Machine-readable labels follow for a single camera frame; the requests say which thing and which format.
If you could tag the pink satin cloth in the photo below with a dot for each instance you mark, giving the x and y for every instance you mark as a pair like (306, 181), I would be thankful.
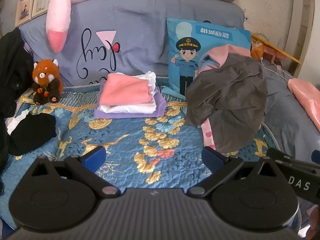
(305, 97)

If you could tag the purple folded cloth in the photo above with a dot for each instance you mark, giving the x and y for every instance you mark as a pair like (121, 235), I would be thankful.
(125, 115)

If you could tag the orange bag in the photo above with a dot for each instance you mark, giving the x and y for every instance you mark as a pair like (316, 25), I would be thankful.
(256, 48)

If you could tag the pink and blue hoodie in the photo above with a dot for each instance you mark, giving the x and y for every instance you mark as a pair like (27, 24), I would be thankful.
(220, 55)

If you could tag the grey garment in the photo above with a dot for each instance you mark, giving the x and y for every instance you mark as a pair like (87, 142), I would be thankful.
(225, 92)

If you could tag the pink heart-print cloth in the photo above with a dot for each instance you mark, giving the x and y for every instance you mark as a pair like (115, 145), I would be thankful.
(207, 132)

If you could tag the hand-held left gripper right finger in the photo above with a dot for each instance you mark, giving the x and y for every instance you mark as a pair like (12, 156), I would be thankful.
(212, 156)

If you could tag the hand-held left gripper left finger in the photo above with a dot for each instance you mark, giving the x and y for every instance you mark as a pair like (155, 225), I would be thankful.
(93, 156)

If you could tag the white slatted panel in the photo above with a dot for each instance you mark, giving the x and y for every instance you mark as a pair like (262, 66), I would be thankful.
(303, 30)

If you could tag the pink plush toy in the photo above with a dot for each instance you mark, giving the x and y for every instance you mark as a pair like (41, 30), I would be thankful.
(60, 17)

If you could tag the blue cartoon officer pillow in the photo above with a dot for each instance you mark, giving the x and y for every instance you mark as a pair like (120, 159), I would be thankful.
(185, 55)

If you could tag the grey-blue script-print pillow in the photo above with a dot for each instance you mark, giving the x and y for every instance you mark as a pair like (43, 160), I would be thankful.
(140, 30)

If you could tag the white folded cloth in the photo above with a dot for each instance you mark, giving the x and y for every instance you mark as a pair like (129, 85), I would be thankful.
(125, 108)

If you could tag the white ruffled cloth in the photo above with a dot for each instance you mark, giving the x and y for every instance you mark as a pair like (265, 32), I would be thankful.
(15, 123)

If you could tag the black jacket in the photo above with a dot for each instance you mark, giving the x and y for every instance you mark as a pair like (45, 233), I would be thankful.
(12, 67)

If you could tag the red panda plush toy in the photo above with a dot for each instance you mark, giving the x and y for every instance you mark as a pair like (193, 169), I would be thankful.
(46, 72)

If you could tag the blue floral quilt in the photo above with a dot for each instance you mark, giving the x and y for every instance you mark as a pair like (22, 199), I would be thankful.
(125, 140)

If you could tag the pink fluffy towel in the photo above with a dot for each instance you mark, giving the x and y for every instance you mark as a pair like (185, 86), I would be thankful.
(122, 90)

